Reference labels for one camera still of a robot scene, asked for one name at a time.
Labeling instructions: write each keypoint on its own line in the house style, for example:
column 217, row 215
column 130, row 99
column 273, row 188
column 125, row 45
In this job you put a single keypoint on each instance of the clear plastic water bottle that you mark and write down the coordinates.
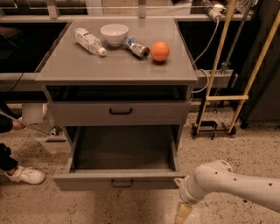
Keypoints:
column 89, row 41

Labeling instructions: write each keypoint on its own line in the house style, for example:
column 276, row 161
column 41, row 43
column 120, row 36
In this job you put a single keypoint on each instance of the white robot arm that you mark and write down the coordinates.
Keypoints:
column 218, row 177

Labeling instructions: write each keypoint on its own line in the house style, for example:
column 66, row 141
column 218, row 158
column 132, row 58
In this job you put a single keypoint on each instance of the white ceramic bowl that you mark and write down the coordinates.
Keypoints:
column 114, row 34

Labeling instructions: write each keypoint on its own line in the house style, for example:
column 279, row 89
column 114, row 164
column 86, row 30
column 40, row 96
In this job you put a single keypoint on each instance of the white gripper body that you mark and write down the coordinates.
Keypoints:
column 184, row 191

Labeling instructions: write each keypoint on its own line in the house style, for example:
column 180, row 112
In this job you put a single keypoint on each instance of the silver crumpled can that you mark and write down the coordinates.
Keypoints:
column 140, row 50

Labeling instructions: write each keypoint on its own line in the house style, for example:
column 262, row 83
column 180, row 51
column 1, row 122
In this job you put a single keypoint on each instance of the grey drawer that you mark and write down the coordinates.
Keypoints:
column 121, row 158
column 106, row 113

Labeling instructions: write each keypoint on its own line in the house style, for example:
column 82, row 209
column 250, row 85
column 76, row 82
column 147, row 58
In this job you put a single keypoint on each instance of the orange ball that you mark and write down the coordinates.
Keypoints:
column 160, row 51

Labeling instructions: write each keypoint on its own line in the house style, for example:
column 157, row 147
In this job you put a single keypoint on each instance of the grey top drawer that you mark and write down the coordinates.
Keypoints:
column 106, row 113

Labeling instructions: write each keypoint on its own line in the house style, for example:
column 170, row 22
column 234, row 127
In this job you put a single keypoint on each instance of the white sneaker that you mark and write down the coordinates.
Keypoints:
column 27, row 175

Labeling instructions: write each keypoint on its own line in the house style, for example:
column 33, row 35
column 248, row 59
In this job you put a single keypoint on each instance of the grey drawer cabinet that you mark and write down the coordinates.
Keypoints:
column 73, row 75

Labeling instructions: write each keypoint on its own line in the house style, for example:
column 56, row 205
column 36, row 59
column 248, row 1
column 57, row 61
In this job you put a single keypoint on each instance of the thin metal stick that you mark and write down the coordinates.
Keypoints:
column 26, row 125

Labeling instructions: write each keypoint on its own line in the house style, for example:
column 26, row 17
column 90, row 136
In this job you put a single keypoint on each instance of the person in black clothes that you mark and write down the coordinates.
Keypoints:
column 7, row 163

